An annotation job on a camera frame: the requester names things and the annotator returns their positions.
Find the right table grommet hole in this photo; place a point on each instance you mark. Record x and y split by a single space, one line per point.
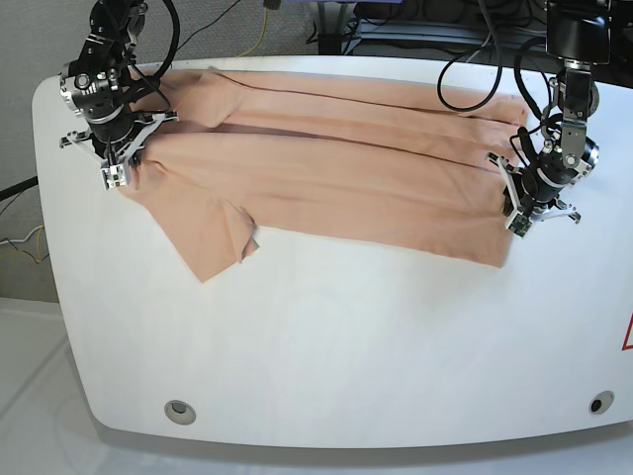
601 402

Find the red triangle sticker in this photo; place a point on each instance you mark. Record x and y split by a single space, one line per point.
628 340

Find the black table leg left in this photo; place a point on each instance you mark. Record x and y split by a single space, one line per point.
18 188

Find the table grommet hole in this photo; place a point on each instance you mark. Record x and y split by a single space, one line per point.
601 402
180 413

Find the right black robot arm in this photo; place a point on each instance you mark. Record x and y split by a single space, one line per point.
121 105

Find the peach orange T-shirt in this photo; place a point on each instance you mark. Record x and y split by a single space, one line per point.
341 157

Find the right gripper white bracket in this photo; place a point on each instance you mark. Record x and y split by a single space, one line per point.
115 140

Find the left table grommet hole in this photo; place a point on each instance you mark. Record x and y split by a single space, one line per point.
180 413

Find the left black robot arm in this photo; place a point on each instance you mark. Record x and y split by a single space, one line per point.
579 34

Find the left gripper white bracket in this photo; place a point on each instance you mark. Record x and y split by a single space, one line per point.
530 192

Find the black metal equipment frame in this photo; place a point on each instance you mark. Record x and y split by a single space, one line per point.
455 26

